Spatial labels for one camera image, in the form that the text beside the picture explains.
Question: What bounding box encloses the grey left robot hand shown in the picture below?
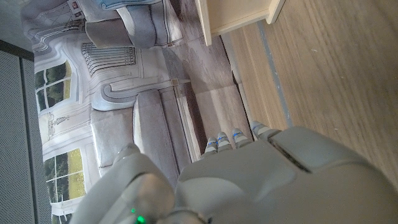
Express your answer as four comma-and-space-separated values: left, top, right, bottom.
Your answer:
68, 120, 398, 224

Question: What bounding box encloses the light wooden drawer box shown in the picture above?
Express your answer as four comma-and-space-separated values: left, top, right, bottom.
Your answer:
195, 0, 286, 47

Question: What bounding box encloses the printed living room backdrop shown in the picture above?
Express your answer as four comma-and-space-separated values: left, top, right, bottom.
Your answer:
20, 0, 253, 224

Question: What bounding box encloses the dark grey partition panel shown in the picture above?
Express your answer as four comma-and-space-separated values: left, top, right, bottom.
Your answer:
0, 39, 52, 224

